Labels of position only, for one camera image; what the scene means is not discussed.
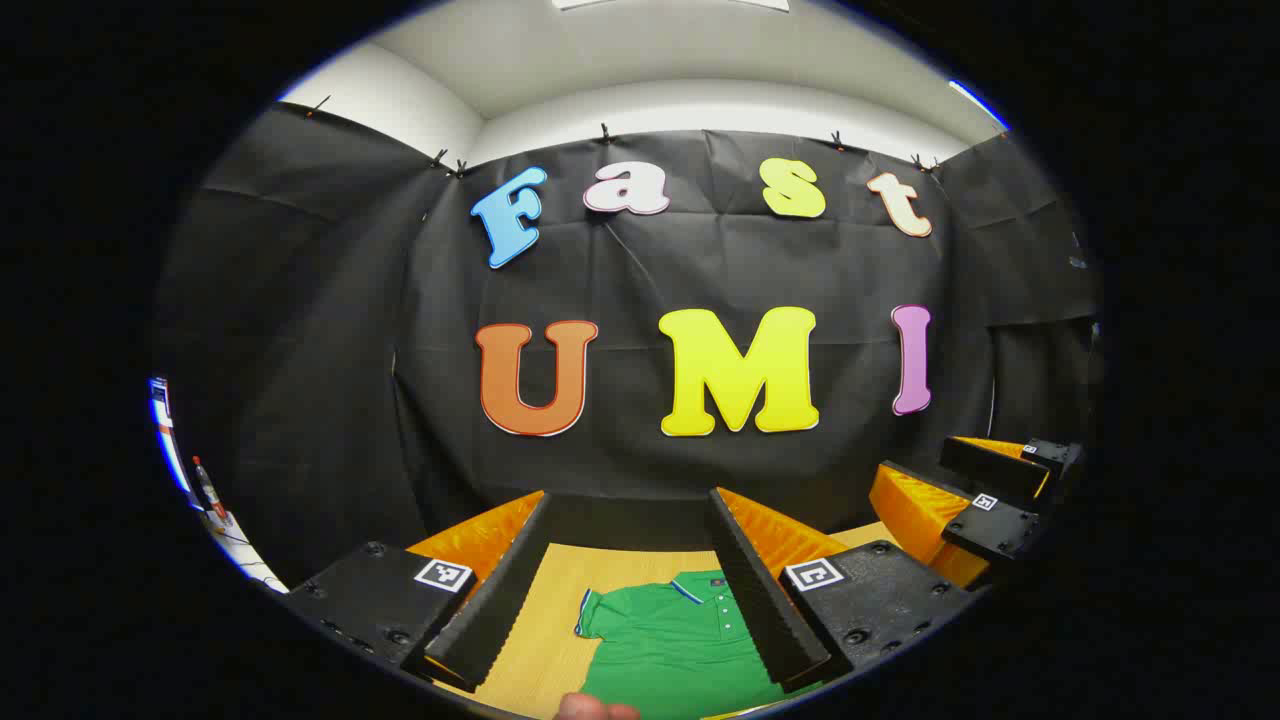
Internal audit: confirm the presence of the white ceiling light panel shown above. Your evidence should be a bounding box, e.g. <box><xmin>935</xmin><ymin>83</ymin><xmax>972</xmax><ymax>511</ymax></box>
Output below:
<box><xmin>550</xmin><ymin>0</ymin><xmax>791</xmax><ymax>13</ymax></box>

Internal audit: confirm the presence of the black backdrop cloth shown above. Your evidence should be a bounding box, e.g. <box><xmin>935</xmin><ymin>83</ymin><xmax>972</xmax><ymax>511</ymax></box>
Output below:
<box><xmin>150</xmin><ymin>100</ymin><xmax>1106</xmax><ymax>591</ymax></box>

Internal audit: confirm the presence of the computer monitor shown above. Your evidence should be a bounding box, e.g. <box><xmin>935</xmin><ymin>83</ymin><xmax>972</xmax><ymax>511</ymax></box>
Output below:
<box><xmin>148</xmin><ymin>377</ymin><xmax>193</xmax><ymax>501</ymax></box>

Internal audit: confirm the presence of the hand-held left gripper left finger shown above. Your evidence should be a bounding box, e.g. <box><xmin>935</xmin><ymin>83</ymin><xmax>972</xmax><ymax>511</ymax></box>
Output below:
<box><xmin>285</xmin><ymin>488</ymin><xmax>554</xmax><ymax>694</ymax></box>

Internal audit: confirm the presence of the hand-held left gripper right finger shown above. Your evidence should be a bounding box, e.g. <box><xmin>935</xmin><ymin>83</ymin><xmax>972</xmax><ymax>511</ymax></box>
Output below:
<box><xmin>706</xmin><ymin>487</ymin><xmax>979</xmax><ymax>695</ymax></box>

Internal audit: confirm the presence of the green T-shirt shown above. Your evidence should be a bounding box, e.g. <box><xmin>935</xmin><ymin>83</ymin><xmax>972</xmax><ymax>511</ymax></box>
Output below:
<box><xmin>573</xmin><ymin>570</ymin><xmax>823</xmax><ymax>720</ymax></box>

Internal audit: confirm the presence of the red capped drink bottle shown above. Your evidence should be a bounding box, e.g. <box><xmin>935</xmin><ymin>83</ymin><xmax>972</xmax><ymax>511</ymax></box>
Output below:
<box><xmin>192</xmin><ymin>456</ymin><xmax>226</xmax><ymax>523</ymax></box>

